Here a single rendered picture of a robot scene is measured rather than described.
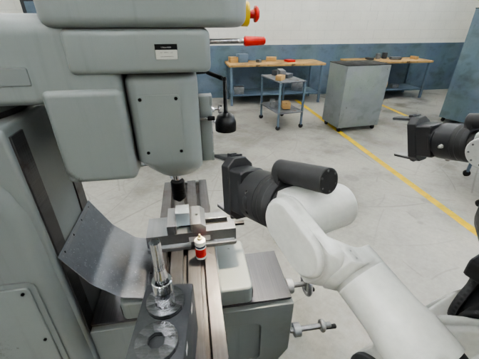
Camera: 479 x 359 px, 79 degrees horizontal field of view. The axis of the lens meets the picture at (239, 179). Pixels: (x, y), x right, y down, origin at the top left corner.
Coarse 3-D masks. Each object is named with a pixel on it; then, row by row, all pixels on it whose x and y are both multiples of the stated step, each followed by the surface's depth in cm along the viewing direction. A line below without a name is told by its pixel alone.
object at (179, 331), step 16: (176, 288) 72; (192, 288) 74; (144, 304) 70; (176, 304) 68; (192, 304) 74; (144, 320) 66; (160, 320) 66; (176, 320) 66; (192, 320) 73; (144, 336) 61; (160, 336) 63; (176, 336) 61; (192, 336) 73; (128, 352) 60; (144, 352) 58; (160, 352) 58; (176, 352) 60; (192, 352) 72
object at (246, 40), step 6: (246, 36) 71; (252, 36) 72; (258, 36) 72; (210, 42) 71; (216, 42) 71; (222, 42) 71; (228, 42) 71; (234, 42) 71; (240, 42) 72; (246, 42) 71; (252, 42) 72; (258, 42) 72; (264, 42) 72
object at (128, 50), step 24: (72, 48) 65; (96, 48) 66; (120, 48) 67; (144, 48) 68; (168, 48) 68; (192, 48) 69; (72, 72) 68; (96, 72) 69; (120, 72) 70; (144, 72) 71; (168, 72) 72; (192, 72) 73
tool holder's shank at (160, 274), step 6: (150, 240) 61; (156, 240) 61; (150, 246) 60; (156, 246) 60; (150, 252) 61; (156, 252) 60; (162, 252) 62; (156, 258) 61; (162, 258) 62; (156, 264) 62; (162, 264) 63; (156, 270) 63; (162, 270) 63; (156, 276) 64; (162, 276) 64; (162, 282) 65
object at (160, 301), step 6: (168, 288) 65; (156, 294) 65; (162, 294) 65; (168, 294) 66; (174, 294) 69; (156, 300) 67; (162, 300) 66; (168, 300) 67; (174, 300) 69; (162, 306) 67; (168, 306) 68
